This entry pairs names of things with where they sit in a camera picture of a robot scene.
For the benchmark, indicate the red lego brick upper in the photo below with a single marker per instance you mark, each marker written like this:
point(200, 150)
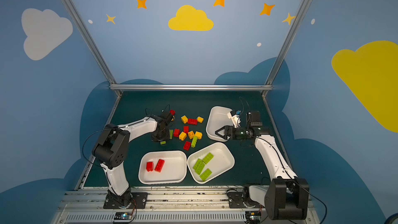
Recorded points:
point(192, 121)

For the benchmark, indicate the red lego brick centre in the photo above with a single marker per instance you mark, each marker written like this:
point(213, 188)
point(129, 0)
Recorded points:
point(176, 133)

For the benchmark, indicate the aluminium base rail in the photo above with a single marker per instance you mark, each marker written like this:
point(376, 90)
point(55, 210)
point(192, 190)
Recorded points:
point(165, 205)

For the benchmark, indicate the white tray middle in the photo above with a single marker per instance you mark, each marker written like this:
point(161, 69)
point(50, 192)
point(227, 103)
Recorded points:
point(222, 161)

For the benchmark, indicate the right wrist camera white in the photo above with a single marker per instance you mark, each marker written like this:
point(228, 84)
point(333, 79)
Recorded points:
point(235, 117)

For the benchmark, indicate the red lego brick long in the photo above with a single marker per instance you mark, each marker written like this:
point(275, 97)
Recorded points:
point(159, 165)

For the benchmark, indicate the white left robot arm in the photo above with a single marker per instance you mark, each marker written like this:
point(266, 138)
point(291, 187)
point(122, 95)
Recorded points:
point(111, 151)

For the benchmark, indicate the aluminium frame post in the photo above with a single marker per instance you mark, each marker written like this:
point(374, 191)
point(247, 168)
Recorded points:
point(82, 28)
point(299, 17)

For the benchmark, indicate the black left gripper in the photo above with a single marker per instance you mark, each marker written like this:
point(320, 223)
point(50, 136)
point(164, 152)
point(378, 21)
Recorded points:
point(160, 134)

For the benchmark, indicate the right controller board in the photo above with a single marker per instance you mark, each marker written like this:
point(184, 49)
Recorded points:
point(253, 218)

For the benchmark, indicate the white tray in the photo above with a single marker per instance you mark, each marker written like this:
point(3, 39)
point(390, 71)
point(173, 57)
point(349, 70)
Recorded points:
point(222, 161)
point(174, 169)
point(217, 119)

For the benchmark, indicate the green lego large brick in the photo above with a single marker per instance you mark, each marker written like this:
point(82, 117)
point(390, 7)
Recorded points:
point(207, 158)

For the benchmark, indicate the yellow lego brick right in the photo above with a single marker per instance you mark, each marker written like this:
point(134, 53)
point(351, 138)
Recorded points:
point(198, 135)

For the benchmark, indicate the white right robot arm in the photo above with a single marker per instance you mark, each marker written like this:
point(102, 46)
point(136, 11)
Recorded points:
point(286, 197)

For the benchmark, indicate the white tray far right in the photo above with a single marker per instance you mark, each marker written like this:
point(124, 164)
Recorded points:
point(217, 119)

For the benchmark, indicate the yellow lego hollow brick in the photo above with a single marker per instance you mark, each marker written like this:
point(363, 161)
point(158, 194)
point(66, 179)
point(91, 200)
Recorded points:
point(191, 135)

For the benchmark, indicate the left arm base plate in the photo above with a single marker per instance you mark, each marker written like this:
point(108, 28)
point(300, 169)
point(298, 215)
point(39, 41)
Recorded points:
point(138, 199)

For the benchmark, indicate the controller board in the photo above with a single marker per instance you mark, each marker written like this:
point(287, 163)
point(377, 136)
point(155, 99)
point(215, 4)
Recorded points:
point(122, 217)
point(253, 218)

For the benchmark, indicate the green lego brick long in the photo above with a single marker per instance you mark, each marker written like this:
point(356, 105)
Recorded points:
point(197, 164)

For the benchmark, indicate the aluminium frame post right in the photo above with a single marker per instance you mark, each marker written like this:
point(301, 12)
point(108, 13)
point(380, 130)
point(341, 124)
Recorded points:
point(299, 17)

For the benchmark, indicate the red lego small centre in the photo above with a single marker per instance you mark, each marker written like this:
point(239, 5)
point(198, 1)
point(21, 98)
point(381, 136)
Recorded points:
point(186, 129)

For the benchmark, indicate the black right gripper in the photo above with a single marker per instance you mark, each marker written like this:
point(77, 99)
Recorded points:
point(228, 132)

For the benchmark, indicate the aluminium frame post left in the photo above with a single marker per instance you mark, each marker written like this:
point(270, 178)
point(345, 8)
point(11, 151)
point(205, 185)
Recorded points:
point(82, 28)

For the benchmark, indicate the left controller board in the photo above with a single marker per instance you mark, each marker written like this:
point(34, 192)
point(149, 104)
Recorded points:
point(122, 217)

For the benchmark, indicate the red lego brick small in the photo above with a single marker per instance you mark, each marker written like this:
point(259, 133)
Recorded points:
point(149, 166)

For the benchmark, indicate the red lego brick lower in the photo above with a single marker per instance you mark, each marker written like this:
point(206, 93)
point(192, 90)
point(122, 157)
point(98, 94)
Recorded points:
point(187, 145)

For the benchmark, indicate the yellow lego brick upper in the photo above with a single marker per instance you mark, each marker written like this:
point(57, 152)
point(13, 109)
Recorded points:
point(184, 119)

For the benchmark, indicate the aluminium frame back crossbar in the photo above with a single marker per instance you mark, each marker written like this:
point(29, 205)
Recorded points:
point(138, 87)

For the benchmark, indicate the yellow lego brick centre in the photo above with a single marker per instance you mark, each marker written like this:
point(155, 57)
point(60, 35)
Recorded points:
point(182, 136)

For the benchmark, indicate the white tray left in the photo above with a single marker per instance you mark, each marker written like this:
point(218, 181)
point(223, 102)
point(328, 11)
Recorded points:
point(174, 169)

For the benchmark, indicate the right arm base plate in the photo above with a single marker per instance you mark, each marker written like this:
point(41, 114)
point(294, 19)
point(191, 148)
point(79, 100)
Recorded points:
point(240, 199)

